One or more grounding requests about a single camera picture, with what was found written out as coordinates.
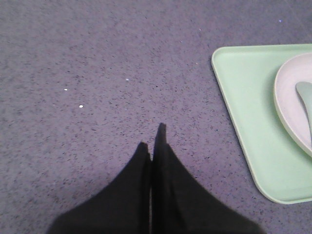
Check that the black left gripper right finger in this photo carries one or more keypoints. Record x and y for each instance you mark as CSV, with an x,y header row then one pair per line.
x,y
180,205

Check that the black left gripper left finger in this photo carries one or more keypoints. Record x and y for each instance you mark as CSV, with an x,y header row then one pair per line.
x,y
122,207

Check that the white round plate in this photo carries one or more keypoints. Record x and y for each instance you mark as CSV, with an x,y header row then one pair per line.
x,y
296,69

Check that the light green plastic tray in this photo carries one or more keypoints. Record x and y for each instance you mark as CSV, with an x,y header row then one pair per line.
x,y
280,169

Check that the pale green plastic spoon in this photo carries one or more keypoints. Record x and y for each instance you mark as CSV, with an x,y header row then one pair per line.
x,y
304,116

